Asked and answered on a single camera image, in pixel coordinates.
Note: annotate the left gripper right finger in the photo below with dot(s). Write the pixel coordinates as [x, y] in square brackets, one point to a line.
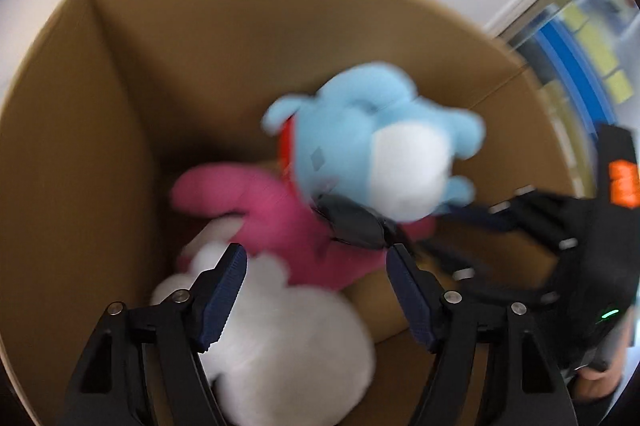
[522, 385]

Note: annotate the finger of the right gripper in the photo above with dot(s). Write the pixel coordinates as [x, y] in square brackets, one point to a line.
[517, 272]
[542, 216]

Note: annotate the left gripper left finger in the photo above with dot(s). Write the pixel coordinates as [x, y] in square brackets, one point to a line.
[109, 384]

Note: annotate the white plush toy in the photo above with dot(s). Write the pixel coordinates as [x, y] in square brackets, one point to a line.
[289, 355]

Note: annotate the light blue plush toy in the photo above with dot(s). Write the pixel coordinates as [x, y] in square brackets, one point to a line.
[369, 136]

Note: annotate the pink plush bear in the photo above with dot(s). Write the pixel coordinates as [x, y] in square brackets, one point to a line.
[251, 206]

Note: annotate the operator right hand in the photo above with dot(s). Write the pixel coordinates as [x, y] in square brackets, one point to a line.
[592, 385]

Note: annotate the brown cardboard box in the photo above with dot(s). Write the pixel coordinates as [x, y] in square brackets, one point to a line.
[115, 95]

